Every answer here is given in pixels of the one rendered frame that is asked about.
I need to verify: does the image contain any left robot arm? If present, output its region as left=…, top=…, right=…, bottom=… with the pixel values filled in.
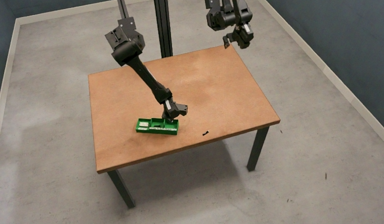
left=209, top=0, right=254, bottom=49

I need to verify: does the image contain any green three-compartment sorting bin rack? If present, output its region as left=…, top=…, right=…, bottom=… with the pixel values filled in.
left=136, top=118, right=179, bottom=135

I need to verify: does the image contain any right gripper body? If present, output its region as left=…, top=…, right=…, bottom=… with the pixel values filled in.
left=161, top=107, right=174, bottom=120

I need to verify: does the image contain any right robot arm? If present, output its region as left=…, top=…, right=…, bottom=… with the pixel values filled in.
left=104, top=25, right=188, bottom=119

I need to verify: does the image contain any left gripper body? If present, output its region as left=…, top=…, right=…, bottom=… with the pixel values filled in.
left=223, top=29, right=240, bottom=43

